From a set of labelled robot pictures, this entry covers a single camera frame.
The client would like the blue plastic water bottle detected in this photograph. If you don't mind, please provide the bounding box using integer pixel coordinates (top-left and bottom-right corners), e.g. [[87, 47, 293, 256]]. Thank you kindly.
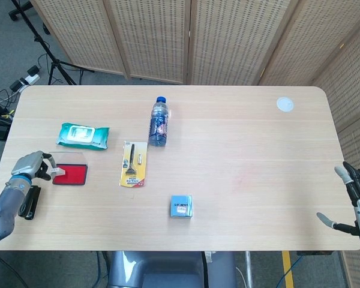
[[148, 95, 171, 148]]

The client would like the green wet wipes pack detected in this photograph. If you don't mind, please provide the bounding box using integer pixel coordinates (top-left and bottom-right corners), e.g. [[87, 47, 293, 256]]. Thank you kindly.
[[56, 121, 110, 152]]

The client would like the blue speaker carton box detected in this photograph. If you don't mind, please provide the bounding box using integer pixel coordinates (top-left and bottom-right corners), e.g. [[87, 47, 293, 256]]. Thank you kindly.
[[169, 194, 194, 220]]

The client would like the grey robot torso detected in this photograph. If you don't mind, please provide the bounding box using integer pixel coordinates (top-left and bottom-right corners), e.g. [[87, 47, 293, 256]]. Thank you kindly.
[[107, 250, 238, 288]]

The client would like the white round grommet cover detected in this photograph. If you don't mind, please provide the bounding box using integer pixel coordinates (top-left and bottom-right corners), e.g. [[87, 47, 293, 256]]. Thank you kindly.
[[276, 97, 295, 113]]

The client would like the red clear-lid box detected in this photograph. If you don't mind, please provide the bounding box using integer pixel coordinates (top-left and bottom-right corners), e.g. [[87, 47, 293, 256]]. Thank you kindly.
[[51, 152, 89, 187]]

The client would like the white power strip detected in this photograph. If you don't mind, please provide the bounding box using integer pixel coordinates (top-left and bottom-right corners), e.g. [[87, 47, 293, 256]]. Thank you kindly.
[[19, 74, 40, 86]]

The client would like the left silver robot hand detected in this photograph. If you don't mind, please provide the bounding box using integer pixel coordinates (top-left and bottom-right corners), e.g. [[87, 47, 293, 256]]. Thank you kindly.
[[11, 151, 59, 182]]

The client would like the black tripod stand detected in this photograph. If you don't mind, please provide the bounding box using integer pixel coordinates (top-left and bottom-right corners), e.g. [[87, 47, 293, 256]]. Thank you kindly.
[[8, 0, 95, 86]]

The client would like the razor in yellow blister pack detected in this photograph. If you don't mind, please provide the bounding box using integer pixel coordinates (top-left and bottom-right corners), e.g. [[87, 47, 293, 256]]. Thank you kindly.
[[118, 140, 149, 188]]

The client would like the metal table leg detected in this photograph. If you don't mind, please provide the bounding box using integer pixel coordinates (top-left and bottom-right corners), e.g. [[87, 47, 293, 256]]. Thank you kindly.
[[244, 250, 254, 288]]

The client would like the wooden rattan folding screen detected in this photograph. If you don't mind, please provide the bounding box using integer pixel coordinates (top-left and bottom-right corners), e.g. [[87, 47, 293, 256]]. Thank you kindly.
[[29, 0, 360, 288]]

